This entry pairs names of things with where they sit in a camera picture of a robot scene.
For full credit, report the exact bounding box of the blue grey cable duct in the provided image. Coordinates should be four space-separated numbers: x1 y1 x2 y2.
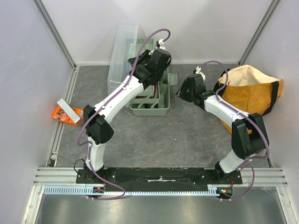
43 186 220 196

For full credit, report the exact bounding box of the red black utility knife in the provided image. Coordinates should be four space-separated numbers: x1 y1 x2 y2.
151 85 157 98

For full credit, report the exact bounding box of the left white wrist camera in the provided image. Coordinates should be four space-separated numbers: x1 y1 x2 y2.
156 39 166 50

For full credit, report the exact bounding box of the green translucent tool box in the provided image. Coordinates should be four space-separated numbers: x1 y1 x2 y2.
107 24 178 116

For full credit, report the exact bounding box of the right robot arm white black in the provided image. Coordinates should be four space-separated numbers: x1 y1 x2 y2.
176 74 269 184

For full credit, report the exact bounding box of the aluminium rail frame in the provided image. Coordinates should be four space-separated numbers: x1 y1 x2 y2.
23 167 298 224

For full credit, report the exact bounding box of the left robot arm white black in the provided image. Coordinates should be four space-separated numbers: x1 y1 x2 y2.
81 49 171 183

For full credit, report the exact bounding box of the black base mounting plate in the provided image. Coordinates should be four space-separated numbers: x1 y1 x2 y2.
76 167 242 190

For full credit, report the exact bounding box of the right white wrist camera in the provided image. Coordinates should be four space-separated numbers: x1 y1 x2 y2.
193 66 206 81

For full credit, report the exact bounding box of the clear plastic screw box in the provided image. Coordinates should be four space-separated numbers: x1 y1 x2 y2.
57 98 81 124

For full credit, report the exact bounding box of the mustard canvas tote bag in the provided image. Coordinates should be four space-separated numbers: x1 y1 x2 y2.
214 64 284 135

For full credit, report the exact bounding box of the orange screw box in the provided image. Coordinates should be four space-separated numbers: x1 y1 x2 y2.
51 106 84 126

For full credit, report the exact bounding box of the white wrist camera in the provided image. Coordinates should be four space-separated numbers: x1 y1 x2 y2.
193 66 206 81
156 39 166 50

